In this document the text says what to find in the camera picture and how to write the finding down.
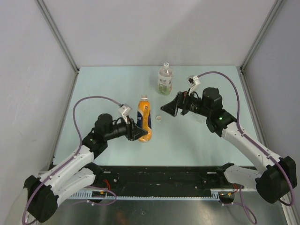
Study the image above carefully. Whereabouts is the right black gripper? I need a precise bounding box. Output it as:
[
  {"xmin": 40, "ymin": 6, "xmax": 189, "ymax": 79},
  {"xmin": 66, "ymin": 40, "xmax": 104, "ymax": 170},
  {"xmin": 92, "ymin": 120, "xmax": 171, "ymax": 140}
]
[{"xmin": 161, "ymin": 88, "xmax": 211, "ymax": 117}]

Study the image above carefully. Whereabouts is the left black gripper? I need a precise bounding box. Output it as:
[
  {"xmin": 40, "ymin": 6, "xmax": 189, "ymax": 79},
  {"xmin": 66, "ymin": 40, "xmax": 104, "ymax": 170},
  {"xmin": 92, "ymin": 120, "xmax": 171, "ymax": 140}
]
[{"xmin": 105, "ymin": 115, "xmax": 148, "ymax": 142}]

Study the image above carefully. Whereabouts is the orange milk tea bottle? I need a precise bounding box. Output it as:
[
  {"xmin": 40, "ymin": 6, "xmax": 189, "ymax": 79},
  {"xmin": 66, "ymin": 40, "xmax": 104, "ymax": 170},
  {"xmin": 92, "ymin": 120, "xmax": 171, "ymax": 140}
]
[{"xmin": 137, "ymin": 95, "xmax": 152, "ymax": 143}]

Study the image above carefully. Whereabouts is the clear plastic bottle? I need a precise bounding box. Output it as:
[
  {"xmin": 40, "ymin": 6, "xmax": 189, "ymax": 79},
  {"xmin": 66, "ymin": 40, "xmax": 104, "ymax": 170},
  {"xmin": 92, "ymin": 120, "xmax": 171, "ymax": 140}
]
[{"xmin": 195, "ymin": 114, "xmax": 207, "ymax": 123}]

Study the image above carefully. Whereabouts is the green label tea bottle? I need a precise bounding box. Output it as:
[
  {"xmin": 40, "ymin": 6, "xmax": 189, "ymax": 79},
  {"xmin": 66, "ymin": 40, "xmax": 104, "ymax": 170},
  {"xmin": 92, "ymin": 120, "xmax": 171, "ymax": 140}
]
[{"xmin": 157, "ymin": 62, "xmax": 173, "ymax": 95}]

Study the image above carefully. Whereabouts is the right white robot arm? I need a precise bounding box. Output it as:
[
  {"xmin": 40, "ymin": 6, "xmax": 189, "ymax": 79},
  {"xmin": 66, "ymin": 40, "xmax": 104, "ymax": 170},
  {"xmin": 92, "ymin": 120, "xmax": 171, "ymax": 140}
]
[{"xmin": 160, "ymin": 87, "xmax": 297, "ymax": 203}]

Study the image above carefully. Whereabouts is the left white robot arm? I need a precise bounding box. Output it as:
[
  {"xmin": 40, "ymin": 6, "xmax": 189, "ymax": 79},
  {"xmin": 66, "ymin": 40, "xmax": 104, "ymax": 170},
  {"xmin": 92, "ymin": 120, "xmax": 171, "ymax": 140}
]
[{"xmin": 23, "ymin": 113, "xmax": 148, "ymax": 223}]

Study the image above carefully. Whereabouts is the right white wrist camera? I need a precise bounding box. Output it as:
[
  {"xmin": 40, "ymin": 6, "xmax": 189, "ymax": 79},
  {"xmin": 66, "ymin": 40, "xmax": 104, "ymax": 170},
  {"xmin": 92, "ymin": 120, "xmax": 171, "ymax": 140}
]
[{"xmin": 187, "ymin": 75, "xmax": 201, "ymax": 96}]

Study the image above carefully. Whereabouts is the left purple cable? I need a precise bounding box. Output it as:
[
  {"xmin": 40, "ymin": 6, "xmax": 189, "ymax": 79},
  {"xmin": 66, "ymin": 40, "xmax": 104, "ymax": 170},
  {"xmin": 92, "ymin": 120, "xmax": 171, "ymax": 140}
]
[{"xmin": 22, "ymin": 95, "xmax": 125, "ymax": 223}]

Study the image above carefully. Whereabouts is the purple cable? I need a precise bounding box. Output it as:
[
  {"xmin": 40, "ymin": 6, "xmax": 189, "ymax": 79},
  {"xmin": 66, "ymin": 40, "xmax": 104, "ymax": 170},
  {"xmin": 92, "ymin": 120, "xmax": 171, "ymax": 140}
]
[
  {"xmin": 22, "ymin": 95, "xmax": 125, "ymax": 223},
  {"xmin": 199, "ymin": 71, "xmax": 296, "ymax": 223}
]

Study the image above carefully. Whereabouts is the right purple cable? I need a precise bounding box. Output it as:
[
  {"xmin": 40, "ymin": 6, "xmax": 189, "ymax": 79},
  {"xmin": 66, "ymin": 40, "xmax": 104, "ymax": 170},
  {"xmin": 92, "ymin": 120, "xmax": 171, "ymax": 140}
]
[{"xmin": 199, "ymin": 71, "xmax": 296, "ymax": 223}]

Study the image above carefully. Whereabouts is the white slotted cable duct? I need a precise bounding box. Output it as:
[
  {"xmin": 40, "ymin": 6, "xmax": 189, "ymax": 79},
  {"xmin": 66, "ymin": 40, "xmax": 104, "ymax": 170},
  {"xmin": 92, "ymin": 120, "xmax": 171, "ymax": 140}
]
[{"xmin": 72, "ymin": 188, "xmax": 235, "ymax": 201}]

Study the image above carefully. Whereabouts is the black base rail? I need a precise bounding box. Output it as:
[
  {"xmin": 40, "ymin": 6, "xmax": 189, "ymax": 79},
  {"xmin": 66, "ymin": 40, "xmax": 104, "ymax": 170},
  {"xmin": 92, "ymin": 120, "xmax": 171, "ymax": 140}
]
[{"xmin": 85, "ymin": 163, "xmax": 234, "ymax": 196}]

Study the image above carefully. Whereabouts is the right aluminium corner post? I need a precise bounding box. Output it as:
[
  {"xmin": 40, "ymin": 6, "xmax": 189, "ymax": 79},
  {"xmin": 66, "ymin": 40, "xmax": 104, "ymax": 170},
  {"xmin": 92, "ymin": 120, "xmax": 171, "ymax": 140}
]
[{"xmin": 240, "ymin": 0, "xmax": 286, "ymax": 73}]

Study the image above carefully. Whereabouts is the aluminium corner post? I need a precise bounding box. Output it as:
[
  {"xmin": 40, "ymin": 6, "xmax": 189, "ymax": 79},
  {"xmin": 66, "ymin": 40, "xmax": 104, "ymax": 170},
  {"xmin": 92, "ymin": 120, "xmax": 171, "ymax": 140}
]
[
  {"xmin": 35, "ymin": 0, "xmax": 79, "ymax": 72},
  {"xmin": 240, "ymin": 0, "xmax": 286, "ymax": 73}
]

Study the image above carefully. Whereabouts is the left aluminium corner post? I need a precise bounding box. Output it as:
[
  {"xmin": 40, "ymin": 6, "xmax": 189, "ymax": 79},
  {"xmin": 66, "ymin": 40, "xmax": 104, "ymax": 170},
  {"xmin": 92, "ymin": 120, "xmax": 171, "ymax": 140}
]
[{"xmin": 35, "ymin": 0, "xmax": 79, "ymax": 72}]

